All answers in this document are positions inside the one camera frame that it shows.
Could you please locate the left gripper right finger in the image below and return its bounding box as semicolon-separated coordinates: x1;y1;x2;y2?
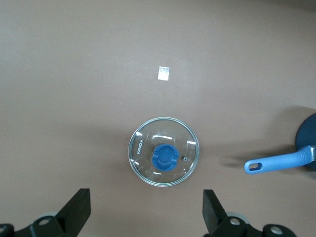
202;189;250;237

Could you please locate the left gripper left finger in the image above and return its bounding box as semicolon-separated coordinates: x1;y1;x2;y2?
31;188;91;237

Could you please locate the glass lid with blue knob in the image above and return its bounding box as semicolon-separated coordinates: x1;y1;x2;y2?
128;117;199;187

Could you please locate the black pot with blue handle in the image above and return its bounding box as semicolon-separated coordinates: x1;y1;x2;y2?
243;115;316;175

